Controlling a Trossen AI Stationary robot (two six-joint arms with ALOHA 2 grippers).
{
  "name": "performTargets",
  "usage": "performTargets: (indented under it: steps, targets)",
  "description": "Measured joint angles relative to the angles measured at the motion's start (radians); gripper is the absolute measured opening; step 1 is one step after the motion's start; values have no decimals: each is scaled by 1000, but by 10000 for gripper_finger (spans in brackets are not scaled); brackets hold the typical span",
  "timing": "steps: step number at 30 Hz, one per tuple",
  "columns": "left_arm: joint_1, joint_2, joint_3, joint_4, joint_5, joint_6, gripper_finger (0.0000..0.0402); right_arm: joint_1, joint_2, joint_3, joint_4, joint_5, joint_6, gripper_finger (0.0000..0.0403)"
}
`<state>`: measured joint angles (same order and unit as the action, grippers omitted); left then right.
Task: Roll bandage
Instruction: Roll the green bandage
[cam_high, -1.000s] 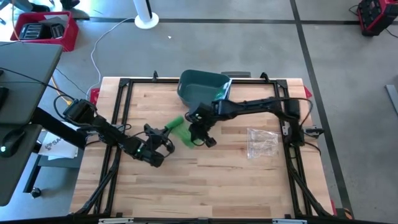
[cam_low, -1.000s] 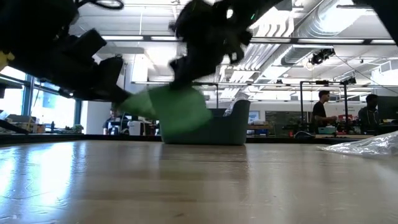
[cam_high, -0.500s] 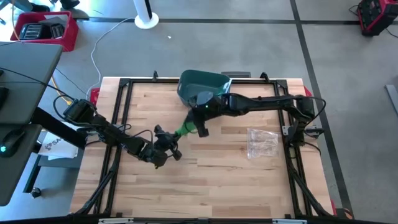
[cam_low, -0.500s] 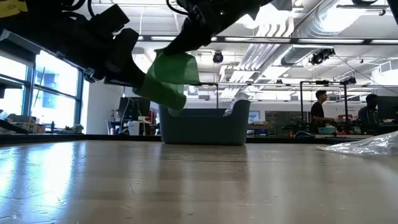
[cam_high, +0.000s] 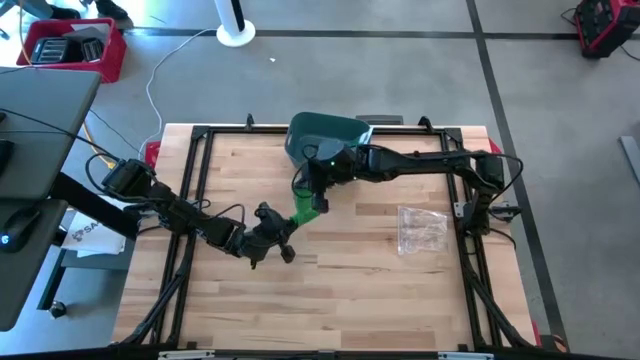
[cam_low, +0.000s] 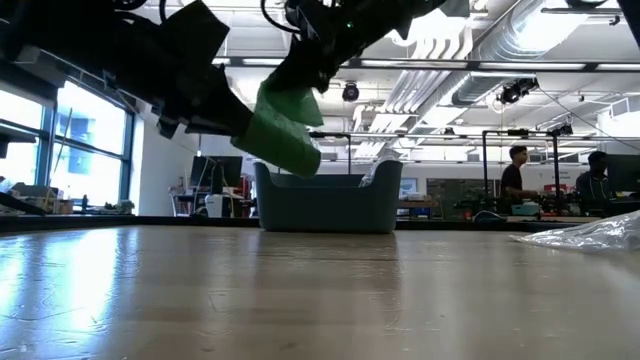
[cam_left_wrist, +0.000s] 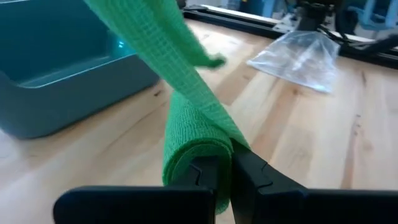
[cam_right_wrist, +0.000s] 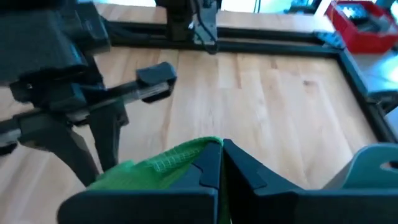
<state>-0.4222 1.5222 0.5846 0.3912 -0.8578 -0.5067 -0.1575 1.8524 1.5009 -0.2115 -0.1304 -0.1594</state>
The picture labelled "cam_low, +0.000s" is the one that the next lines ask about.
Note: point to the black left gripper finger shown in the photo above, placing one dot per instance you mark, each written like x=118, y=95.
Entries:
x=220, y=115

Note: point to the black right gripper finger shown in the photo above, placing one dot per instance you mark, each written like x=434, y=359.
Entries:
x=300, y=70

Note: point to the green elastic bandage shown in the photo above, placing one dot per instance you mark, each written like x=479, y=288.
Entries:
x=280, y=140

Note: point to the grey-blue plastic bin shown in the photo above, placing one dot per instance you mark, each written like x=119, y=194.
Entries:
x=325, y=205

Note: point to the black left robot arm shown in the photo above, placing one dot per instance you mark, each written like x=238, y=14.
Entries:
x=20, y=20

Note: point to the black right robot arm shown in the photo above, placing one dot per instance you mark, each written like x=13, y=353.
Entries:
x=632, y=12

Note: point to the long ceiling light strip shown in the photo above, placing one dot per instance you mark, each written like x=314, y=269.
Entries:
x=260, y=61

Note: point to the black round ceiling device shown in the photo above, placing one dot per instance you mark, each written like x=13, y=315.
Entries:
x=350, y=92

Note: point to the white appliance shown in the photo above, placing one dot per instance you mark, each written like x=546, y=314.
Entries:
x=215, y=206

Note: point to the person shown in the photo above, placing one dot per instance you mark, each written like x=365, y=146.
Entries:
x=592, y=185
x=512, y=180

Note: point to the black metal camera rig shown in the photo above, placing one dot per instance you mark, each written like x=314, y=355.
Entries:
x=340, y=135
x=555, y=165

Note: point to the black metal table frame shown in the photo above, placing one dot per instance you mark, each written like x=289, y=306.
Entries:
x=125, y=221

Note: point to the silver ventilation duct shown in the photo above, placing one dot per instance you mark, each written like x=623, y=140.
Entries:
x=500, y=45

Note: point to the black ceiling camera cluster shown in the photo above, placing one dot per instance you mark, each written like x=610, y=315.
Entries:
x=517, y=90

